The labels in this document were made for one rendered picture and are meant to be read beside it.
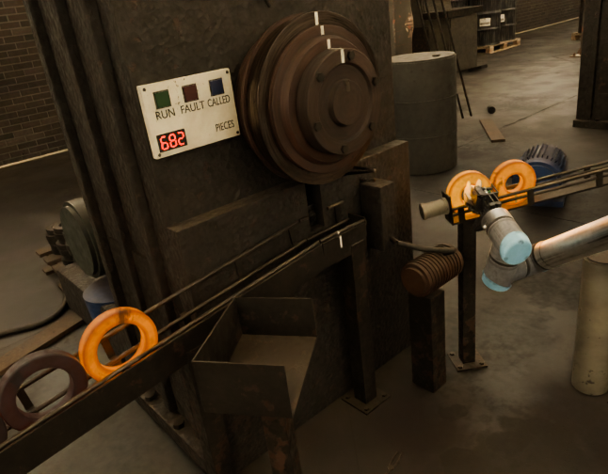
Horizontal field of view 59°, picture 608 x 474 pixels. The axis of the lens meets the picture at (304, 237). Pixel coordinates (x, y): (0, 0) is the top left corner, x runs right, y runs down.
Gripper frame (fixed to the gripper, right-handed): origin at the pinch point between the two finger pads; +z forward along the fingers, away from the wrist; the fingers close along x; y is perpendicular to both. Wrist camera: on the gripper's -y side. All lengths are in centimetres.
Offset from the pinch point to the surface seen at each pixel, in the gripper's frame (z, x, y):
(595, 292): -36, -30, -22
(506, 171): -0.5, -12.5, 4.7
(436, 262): -16.9, 16.3, -16.2
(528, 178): -1.5, -20.3, 1.2
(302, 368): -67, 67, 7
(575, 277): 24, -72, -83
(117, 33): -12, 97, 71
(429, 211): -4.0, 15.0, -4.0
